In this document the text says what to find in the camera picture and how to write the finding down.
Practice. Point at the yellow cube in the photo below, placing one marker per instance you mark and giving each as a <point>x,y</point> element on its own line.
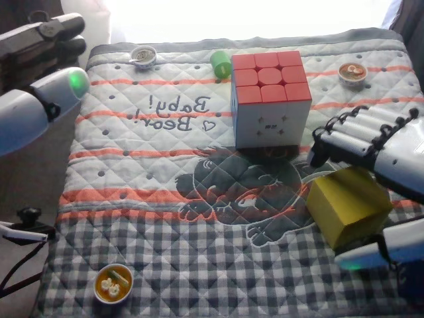
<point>344,205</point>

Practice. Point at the Rubik's cube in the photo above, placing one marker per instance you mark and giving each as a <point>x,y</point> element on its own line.
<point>271,76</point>

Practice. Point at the toy bowl with spoon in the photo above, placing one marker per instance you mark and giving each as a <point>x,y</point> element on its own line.
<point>143,56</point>

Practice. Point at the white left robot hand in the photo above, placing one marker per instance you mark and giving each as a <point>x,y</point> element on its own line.
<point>33,106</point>

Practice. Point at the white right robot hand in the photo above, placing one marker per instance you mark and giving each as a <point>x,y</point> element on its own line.
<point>397,155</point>

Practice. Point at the toy bowl with orange soup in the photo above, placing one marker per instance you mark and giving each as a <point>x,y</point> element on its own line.
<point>112,285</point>

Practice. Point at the toy bowl with eggs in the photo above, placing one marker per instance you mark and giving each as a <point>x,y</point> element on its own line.
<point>352,71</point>

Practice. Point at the white bracket bar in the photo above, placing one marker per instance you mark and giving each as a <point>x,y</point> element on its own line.
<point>20,233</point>

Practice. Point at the grey quilt with printed bear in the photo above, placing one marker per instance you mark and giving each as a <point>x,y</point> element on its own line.
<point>149,132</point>

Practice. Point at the green cylinder block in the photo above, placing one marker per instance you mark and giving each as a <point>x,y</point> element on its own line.
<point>220,64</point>

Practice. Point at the black clamp knob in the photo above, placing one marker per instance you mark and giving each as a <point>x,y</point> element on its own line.
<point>30,215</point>

